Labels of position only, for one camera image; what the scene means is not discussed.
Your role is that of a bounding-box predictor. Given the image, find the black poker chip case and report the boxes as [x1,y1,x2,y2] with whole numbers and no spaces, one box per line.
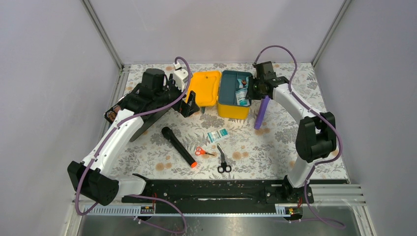
[104,94,170,142]

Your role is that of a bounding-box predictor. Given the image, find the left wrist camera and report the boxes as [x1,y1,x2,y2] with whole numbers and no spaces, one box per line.
[173,62,190,92]

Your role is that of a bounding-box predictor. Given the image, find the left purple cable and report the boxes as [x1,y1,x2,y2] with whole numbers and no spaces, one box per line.
[75,57,193,235]

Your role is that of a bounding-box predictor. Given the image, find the black flashlight orange tip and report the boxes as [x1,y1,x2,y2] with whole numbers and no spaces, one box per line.
[161,126,198,168]

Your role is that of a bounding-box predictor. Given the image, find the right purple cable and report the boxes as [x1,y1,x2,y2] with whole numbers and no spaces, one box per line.
[253,45,347,231]

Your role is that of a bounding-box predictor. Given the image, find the yellow plastic kit box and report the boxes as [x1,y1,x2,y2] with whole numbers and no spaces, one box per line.
[187,70,252,119]

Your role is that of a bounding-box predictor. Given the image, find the teal gauze packet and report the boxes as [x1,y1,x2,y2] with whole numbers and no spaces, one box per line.
[208,128,230,143]

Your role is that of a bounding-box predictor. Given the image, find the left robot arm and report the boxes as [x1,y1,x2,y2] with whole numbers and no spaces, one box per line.
[67,66,199,206]

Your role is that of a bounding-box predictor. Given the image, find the teal plastic tray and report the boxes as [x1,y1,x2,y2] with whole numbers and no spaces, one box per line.
[218,70,252,107]

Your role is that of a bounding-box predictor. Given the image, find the small teal item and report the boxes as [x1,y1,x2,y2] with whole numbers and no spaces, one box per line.
[237,79,245,89]

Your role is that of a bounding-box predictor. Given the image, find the purple cable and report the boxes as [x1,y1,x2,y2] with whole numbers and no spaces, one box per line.
[253,45,347,231]
[75,57,193,235]

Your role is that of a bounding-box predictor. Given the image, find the black bandage shears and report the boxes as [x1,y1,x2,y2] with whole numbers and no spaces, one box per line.
[217,144,232,174]

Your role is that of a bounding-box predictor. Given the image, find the teal dressing packet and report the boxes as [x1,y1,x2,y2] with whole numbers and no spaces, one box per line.
[236,88,250,107]

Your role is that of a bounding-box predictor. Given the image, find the orange handled small scissors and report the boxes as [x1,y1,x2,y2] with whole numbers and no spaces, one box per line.
[194,147,214,156]

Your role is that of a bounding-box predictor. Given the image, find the purple cylindrical tube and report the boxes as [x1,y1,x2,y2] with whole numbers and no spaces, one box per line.
[254,96,270,130]

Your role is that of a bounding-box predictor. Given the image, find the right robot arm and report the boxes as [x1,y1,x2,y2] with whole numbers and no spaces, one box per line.
[247,61,337,203]

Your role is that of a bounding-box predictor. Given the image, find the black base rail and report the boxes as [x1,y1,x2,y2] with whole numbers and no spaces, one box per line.
[121,179,314,214]

